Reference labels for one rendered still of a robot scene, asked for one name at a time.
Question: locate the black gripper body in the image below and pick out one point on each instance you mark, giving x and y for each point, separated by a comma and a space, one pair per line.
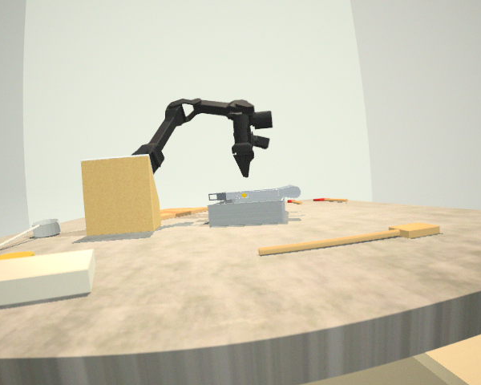
242, 140

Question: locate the yellow round disc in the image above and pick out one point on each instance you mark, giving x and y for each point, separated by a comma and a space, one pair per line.
16, 255

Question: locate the grey metal roasting tin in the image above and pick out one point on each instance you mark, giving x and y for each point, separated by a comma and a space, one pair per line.
248, 211

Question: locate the white flat square slab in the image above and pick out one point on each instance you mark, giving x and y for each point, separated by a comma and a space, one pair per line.
25, 279

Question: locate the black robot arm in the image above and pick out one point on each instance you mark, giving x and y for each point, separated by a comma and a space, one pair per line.
240, 112

